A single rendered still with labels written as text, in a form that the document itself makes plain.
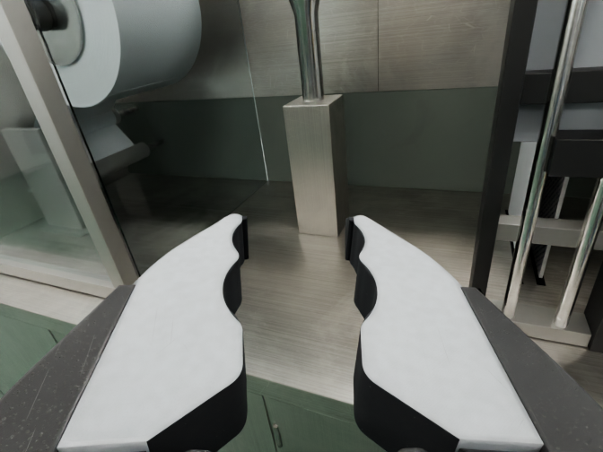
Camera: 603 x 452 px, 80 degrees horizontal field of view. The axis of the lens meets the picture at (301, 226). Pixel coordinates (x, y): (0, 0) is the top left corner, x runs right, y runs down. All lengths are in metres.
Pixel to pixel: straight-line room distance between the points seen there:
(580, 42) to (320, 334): 0.45
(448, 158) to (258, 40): 0.54
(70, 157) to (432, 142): 0.72
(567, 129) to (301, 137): 0.41
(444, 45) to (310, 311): 0.60
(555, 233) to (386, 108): 0.53
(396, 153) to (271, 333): 0.56
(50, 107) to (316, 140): 0.40
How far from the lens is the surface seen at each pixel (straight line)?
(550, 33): 0.46
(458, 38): 0.88
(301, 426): 0.63
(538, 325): 0.58
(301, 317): 0.58
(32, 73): 0.59
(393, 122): 0.92
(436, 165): 0.94
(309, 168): 0.71
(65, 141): 0.60
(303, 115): 0.68
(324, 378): 0.50
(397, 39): 0.89
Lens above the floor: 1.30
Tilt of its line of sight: 29 degrees down
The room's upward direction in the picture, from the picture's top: 7 degrees counter-clockwise
